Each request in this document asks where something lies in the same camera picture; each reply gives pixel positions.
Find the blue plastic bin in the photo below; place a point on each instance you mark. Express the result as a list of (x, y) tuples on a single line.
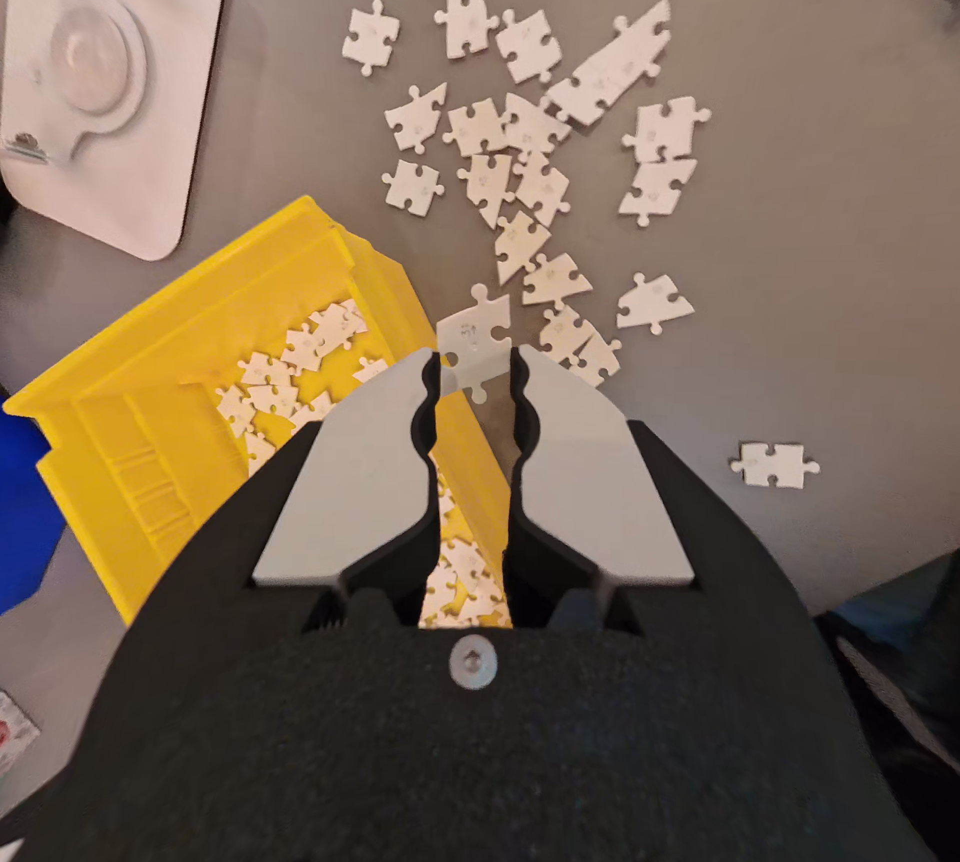
[(22, 502)]

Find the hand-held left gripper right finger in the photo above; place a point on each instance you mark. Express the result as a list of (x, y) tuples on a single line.
[(600, 494)]

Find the single white puzzle piece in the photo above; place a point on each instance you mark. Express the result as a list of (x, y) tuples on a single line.
[(480, 333)]

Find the spread of white puzzle pieces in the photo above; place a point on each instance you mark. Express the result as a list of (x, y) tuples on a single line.
[(525, 127)]

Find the pastel printed box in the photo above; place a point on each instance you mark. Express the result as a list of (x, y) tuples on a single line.
[(15, 734)]

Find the loose white puzzle piece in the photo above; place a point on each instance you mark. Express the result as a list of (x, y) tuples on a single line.
[(776, 464)]

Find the yellow plastic bin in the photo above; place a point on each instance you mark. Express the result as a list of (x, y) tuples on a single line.
[(150, 389)]

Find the heap of numbered puzzle pieces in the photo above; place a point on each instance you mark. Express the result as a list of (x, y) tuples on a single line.
[(270, 389)]

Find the document stand with wooden board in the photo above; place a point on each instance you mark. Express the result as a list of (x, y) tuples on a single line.
[(150, 89)]

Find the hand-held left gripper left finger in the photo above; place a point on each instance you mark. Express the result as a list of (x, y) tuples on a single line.
[(352, 494)]

